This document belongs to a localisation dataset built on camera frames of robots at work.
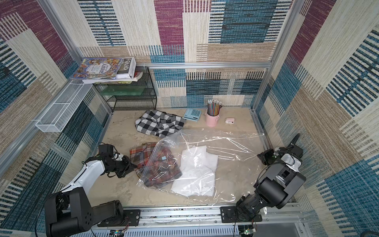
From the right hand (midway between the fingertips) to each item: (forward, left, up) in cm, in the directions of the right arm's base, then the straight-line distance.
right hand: (259, 153), depth 88 cm
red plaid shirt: (-6, +61, -1) cm, 61 cm away
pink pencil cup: (+27, +25, -2) cm, 37 cm away
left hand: (-6, +71, -1) cm, 71 cm away
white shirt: (-13, +37, -1) cm, 39 cm away
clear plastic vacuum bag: (-5, +13, -1) cm, 14 cm away
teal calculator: (+36, +39, -5) cm, 54 cm away
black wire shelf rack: (+33, +72, +18) cm, 81 cm away
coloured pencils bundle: (+31, +24, +7) cm, 40 cm away
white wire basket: (+4, +103, +28) cm, 107 cm away
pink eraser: (+30, +11, -5) cm, 32 cm away
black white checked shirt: (+27, +63, -3) cm, 69 cm away
